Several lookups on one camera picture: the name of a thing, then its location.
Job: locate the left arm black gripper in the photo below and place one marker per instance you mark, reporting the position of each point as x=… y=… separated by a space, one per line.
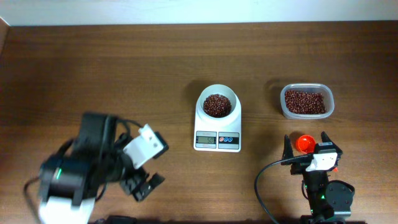
x=131 y=183

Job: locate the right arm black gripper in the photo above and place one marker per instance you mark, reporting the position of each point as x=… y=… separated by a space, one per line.
x=299 y=167

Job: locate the red plastic measuring scoop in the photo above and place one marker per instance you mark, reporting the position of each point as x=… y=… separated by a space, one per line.
x=306 y=144

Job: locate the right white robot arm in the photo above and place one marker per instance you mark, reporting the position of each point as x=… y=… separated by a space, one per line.
x=329 y=200

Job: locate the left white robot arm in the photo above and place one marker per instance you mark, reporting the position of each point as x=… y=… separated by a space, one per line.
x=74 y=178

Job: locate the white digital kitchen scale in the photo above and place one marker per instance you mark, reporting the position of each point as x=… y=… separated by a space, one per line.
x=218 y=134

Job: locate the red beans in container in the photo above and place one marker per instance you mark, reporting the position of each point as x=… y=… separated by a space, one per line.
x=300 y=102

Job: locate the clear plastic bean container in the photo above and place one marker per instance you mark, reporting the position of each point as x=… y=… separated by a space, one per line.
x=311 y=88

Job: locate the white round bowl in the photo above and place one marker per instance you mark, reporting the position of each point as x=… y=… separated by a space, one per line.
x=222 y=90

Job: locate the red beans in bowl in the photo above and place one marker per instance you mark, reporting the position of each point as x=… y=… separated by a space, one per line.
x=217 y=106

